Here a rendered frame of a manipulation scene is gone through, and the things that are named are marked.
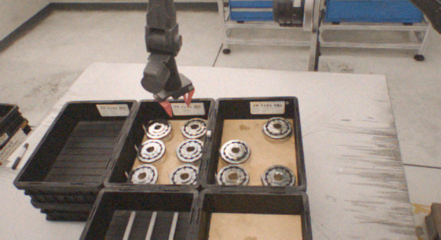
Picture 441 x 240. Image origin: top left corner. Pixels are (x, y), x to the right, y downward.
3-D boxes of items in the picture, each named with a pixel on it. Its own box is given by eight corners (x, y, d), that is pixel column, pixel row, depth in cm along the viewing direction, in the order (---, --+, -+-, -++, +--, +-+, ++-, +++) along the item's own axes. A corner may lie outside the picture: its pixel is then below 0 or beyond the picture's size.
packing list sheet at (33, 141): (47, 113, 165) (47, 112, 165) (89, 116, 160) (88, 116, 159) (1, 165, 142) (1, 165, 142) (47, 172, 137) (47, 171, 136)
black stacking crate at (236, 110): (220, 121, 132) (216, 98, 124) (295, 120, 128) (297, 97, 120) (206, 210, 103) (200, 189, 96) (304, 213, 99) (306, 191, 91)
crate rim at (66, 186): (69, 105, 134) (66, 101, 132) (140, 103, 130) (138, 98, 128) (14, 190, 105) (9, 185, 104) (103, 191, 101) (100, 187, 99)
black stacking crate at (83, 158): (78, 122, 140) (67, 102, 133) (146, 121, 136) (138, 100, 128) (29, 205, 112) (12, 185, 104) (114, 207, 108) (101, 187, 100)
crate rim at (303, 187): (216, 102, 126) (216, 97, 124) (298, 101, 121) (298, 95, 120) (201, 193, 97) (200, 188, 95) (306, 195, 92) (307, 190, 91)
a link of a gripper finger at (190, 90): (200, 107, 102) (194, 83, 95) (180, 118, 99) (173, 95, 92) (187, 96, 106) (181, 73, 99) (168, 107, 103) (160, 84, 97)
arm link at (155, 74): (181, 31, 83) (149, 25, 84) (166, 58, 75) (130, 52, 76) (184, 69, 92) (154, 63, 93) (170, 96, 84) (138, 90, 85)
